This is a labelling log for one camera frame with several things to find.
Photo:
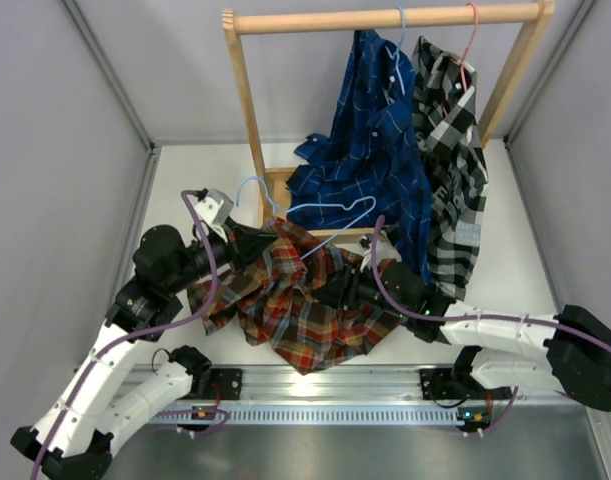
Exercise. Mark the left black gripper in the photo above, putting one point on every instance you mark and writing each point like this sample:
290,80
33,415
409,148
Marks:
246,244

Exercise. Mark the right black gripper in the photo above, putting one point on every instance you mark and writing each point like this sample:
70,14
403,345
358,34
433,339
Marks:
332,294

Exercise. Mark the red brown plaid shirt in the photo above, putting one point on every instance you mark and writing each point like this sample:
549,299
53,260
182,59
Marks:
273,302

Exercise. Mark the light blue hanger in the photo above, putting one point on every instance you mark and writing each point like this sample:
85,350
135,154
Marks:
328,214

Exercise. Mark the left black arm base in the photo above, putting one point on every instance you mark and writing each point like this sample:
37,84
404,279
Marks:
213,384

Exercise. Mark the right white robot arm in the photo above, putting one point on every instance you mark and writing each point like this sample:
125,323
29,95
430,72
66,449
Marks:
568,352

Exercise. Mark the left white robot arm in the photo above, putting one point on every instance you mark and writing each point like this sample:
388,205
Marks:
87,425

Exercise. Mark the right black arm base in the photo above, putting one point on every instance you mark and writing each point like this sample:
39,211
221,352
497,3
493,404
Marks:
454,388

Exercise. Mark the blue plaid shirt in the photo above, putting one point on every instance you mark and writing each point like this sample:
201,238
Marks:
371,150

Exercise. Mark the black white plaid shirt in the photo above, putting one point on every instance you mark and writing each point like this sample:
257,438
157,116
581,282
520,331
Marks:
444,118

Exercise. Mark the blue hanger with shirt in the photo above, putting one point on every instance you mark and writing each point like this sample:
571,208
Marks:
396,55

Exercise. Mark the wooden clothes rack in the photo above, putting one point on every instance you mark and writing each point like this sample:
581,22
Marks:
533,17

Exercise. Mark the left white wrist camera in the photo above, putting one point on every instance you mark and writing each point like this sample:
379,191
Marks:
213,208

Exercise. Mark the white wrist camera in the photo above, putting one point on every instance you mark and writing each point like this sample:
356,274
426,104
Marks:
369,250
213,208

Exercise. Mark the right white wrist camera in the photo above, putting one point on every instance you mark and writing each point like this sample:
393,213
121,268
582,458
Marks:
369,250

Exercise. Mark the aluminium mounting rail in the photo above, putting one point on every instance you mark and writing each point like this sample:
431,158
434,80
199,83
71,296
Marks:
379,395

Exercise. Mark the pink wire hanger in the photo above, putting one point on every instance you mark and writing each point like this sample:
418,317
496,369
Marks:
468,45

